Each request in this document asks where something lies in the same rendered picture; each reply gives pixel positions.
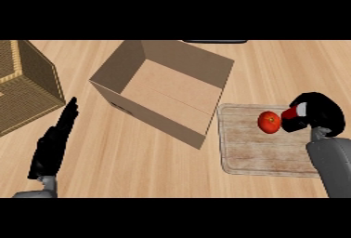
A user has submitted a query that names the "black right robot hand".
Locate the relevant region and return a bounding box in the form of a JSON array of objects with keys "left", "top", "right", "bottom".
[{"left": 280, "top": 91, "right": 346, "bottom": 139}]

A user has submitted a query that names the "open cardboard box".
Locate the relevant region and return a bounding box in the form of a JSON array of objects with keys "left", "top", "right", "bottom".
[{"left": 87, "top": 39, "right": 236, "bottom": 151}]

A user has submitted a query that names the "brown wicker basket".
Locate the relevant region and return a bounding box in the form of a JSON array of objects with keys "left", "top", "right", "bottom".
[{"left": 0, "top": 39, "right": 68, "bottom": 138}]

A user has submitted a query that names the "red can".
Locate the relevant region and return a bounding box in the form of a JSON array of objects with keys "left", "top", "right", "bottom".
[{"left": 280, "top": 102, "right": 308, "bottom": 122}]

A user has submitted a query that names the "red tomato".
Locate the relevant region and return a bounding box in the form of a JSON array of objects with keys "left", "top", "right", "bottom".
[{"left": 257, "top": 111, "right": 283, "bottom": 135}]

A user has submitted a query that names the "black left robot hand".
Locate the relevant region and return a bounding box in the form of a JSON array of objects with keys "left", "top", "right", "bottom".
[{"left": 26, "top": 96, "right": 81, "bottom": 180}]

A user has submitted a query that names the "dark grey flat object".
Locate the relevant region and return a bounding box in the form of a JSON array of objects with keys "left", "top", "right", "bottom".
[{"left": 181, "top": 39, "right": 249, "bottom": 45}]

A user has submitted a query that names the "pale wooden cutting board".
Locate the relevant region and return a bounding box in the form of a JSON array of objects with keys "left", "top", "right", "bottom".
[{"left": 215, "top": 103, "right": 321, "bottom": 179}]

